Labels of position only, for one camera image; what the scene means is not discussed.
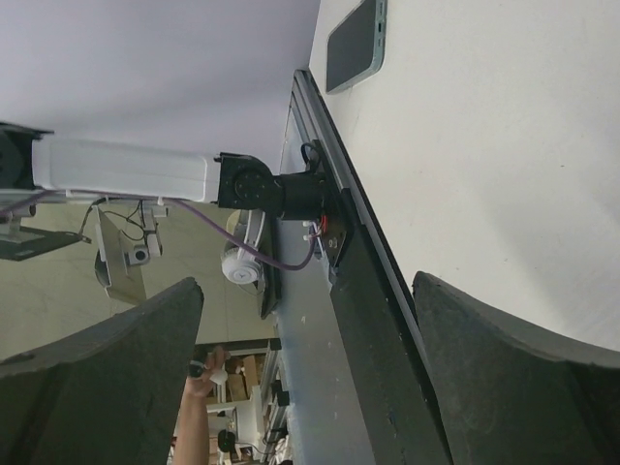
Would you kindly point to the distant person forearm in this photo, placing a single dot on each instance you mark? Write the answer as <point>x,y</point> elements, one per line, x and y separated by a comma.
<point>192,440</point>

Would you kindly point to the grey background camera mount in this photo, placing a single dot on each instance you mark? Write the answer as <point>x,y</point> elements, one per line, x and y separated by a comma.
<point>120,258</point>

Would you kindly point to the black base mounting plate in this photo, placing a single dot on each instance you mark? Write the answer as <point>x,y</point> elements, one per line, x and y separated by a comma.
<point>398,403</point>

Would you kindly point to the green case phone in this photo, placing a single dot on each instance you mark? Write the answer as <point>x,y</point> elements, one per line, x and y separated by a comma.
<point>356,46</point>

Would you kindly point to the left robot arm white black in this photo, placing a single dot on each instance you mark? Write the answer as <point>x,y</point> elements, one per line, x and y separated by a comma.
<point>37,163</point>

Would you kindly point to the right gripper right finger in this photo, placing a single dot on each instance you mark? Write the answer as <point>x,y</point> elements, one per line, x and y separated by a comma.
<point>512,392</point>

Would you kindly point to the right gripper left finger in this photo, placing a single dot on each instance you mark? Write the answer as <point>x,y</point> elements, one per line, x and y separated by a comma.
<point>108,394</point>

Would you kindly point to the distant person hand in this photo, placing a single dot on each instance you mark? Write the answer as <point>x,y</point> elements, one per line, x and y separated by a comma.
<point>204,376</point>

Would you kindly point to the aluminium front rail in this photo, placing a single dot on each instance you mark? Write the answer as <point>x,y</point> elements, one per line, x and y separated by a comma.
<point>314,122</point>

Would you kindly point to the white background fan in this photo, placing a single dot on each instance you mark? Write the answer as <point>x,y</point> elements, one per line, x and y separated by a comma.
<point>238,265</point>

